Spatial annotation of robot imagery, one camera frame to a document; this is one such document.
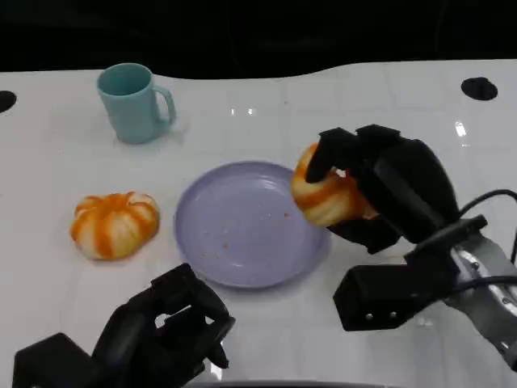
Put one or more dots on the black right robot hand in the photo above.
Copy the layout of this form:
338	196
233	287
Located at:
404	190

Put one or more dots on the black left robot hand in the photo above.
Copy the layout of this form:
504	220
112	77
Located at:
161	323

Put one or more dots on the orange and white bread roll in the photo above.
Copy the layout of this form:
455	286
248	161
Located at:
327	198
115	224

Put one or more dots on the lilac plate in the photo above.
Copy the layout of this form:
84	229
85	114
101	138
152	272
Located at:
246	226

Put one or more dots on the black backdrop cloth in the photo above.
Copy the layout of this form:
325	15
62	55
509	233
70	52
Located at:
258	32

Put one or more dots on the pale green mug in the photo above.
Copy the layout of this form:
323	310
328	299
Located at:
129	105

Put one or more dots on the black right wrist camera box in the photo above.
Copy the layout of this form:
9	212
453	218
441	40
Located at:
379	295

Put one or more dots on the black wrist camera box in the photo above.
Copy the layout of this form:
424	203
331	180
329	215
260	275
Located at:
52	361
379	295

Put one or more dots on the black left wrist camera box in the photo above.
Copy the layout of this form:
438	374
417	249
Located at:
52	361

